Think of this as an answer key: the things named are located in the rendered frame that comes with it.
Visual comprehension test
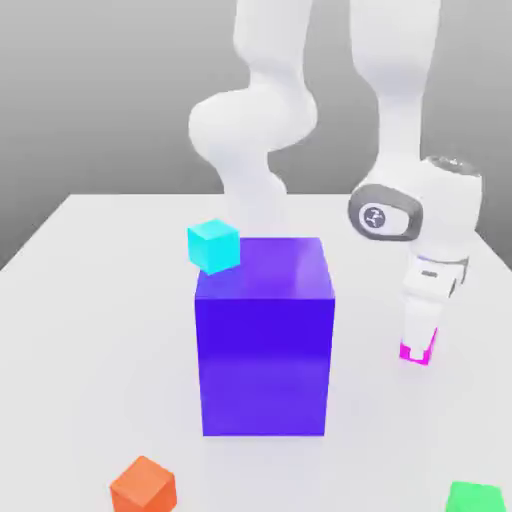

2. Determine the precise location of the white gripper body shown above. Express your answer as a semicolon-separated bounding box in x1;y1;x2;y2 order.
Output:
402;293;442;354

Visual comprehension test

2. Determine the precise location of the small magenta cube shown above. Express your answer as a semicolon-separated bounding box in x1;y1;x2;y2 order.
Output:
398;326;439;368

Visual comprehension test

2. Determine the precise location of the small green cube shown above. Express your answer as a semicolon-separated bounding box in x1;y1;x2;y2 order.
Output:
444;481;506;512

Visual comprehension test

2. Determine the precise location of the small cyan cube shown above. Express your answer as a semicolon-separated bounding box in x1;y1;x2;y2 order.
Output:
186;218;242;277

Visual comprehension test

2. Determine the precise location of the small orange cube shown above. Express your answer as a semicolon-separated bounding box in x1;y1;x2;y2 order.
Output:
109;455;178;512

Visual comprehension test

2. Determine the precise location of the large blue box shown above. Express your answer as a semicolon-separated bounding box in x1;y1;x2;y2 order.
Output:
194;236;336;438

